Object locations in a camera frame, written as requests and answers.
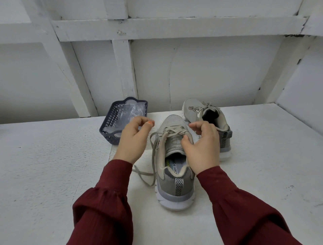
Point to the person's right hand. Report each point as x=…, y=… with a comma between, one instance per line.
x=204, y=149

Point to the person's left hand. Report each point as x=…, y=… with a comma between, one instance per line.
x=134, y=141

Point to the grey shoelace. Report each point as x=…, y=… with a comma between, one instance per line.
x=151, y=156
x=199, y=107

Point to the clear plastic bag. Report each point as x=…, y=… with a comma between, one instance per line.
x=126, y=115

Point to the grey mesh shoe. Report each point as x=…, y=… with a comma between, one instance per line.
x=174, y=187
x=222, y=121

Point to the person's right forearm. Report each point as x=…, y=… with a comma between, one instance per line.
x=247, y=212

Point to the person's left forearm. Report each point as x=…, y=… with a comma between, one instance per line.
x=103, y=207

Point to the dark plastic lattice basket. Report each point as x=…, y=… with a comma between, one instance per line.
x=110, y=131

